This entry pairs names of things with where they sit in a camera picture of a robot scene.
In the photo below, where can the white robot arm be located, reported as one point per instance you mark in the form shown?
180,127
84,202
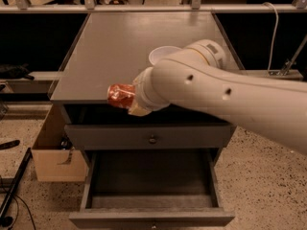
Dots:
194,78

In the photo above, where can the black bag on ledge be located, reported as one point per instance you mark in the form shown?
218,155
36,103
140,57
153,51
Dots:
14,72

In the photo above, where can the black pole on floor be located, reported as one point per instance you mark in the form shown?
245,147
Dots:
13,185

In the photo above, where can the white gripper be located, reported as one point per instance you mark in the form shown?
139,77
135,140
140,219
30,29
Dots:
143,90

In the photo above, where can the metal diagonal brace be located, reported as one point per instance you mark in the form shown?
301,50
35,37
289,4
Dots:
289,62

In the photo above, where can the grey wooden drawer cabinet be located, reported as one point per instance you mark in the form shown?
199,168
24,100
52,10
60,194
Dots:
113,48

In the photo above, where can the metal railing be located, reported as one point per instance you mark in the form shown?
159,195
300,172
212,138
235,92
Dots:
216,6

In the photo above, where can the open grey middle drawer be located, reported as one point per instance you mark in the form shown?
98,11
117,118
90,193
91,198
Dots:
151,190

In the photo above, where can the cardboard box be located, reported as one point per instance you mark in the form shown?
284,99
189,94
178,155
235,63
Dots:
53,163

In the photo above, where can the white ceramic bowl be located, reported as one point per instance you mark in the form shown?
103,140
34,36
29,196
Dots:
158,53

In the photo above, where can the closed grey top drawer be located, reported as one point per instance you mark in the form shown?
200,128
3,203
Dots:
120,137

